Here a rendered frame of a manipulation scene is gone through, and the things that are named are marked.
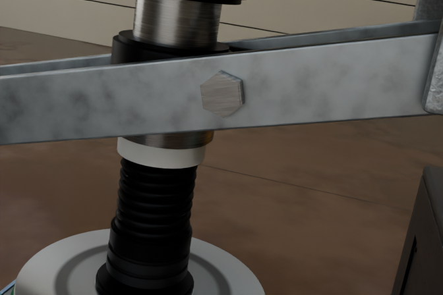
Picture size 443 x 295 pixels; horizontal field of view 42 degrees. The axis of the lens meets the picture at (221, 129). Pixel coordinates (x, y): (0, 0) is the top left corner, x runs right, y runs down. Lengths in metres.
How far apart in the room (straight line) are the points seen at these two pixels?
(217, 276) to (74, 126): 0.21
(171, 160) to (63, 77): 0.10
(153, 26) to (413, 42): 0.18
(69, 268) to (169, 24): 0.24
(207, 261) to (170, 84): 0.23
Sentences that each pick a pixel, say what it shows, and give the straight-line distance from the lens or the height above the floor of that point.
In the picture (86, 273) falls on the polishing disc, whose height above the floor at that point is 0.85.
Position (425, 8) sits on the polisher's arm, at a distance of 0.49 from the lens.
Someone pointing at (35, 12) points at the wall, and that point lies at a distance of 7.42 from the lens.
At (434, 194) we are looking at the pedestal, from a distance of 1.25.
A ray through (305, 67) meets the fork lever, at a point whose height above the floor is 1.07.
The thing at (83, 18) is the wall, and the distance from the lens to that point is 7.12.
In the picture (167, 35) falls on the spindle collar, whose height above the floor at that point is 1.07.
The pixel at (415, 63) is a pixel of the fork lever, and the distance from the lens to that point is 0.36.
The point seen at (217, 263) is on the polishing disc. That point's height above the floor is 0.85.
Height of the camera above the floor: 1.12
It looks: 16 degrees down
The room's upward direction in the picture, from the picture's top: 9 degrees clockwise
